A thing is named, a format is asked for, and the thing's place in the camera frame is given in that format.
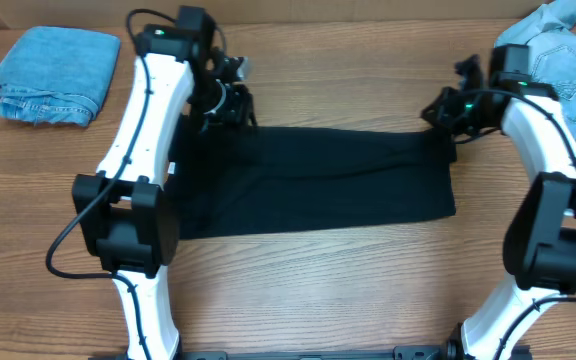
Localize folded blue jeans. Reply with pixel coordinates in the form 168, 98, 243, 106
0, 26, 120, 127

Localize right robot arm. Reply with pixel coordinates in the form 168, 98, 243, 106
393, 44, 576, 359

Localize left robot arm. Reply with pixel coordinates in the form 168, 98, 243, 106
72, 6, 257, 359

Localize black t-shirt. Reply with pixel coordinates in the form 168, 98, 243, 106
164, 122, 456, 240

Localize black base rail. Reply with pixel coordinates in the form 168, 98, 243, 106
87, 344, 533, 360

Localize light blue denim jeans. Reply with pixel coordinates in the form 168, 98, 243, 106
495, 0, 576, 140

